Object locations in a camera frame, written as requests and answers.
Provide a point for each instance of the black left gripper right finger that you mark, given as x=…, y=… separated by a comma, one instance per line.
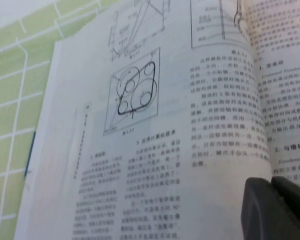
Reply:
x=298, y=215

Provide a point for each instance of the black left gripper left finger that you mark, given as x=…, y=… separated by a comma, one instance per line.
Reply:
x=262, y=212

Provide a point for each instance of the hardcover technical book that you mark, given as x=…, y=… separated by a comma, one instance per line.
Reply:
x=165, y=150

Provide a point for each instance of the green white checkered tablecloth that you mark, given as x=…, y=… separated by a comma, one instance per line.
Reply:
x=10, y=100

